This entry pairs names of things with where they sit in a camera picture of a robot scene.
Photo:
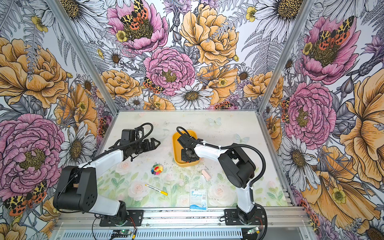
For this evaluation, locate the aluminium corner post right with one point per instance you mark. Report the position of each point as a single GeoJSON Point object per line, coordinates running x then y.
{"type": "Point", "coordinates": [299, 24]}

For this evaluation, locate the green circuit board left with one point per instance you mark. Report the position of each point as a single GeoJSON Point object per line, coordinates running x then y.
{"type": "Point", "coordinates": [121, 234]}

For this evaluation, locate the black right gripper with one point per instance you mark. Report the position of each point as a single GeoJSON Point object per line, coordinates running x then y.
{"type": "Point", "coordinates": [184, 158]}

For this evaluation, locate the green circuit board right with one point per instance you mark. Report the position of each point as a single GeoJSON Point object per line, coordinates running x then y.
{"type": "Point", "coordinates": [254, 230]}

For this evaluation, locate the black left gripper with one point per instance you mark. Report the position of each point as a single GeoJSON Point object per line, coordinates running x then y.
{"type": "Point", "coordinates": [153, 147]}

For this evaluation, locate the aluminium corner post left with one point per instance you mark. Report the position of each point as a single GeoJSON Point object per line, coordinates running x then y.
{"type": "Point", "coordinates": [67, 27]}

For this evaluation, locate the blue white surgical box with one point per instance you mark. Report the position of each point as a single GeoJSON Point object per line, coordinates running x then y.
{"type": "Point", "coordinates": [198, 200]}

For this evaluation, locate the green circuit board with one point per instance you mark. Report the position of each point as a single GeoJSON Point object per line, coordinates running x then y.
{"type": "Point", "coordinates": [254, 230]}
{"type": "Point", "coordinates": [121, 234]}

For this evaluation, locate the aluminium corner post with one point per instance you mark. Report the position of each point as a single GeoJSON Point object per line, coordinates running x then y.
{"type": "Point", "coordinates": [299, 24]}
{"type": "Point", "coordinates": [67, 27]}

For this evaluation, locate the yellow plastic bin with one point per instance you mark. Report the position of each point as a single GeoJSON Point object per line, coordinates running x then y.
{"type": "Point", "coordinates": [177, 150]}

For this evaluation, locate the colourful round toy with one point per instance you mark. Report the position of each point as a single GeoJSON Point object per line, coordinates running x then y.
{"type": "Point", "coordinates": [157, 169]}

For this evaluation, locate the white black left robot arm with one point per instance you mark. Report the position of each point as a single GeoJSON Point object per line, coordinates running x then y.
{"type": "Point", "coordinates": [77, 190]}

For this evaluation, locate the white slotted cable duct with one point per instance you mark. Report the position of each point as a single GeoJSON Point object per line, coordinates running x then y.
{"type": "Point", "coordinates": [156, 234]}

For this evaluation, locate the pink eraser block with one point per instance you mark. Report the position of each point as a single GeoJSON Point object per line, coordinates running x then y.
{"type": "Point", "coordinates": [206, 175]}

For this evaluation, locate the white yellow pen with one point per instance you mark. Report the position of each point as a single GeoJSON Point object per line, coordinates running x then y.
{"type": "Point", "coordinates": [156, 189]}

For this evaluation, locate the aluminium front rail base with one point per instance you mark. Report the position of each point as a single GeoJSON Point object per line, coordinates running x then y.
{"type": "Point", "coordinates": [183, 218]}

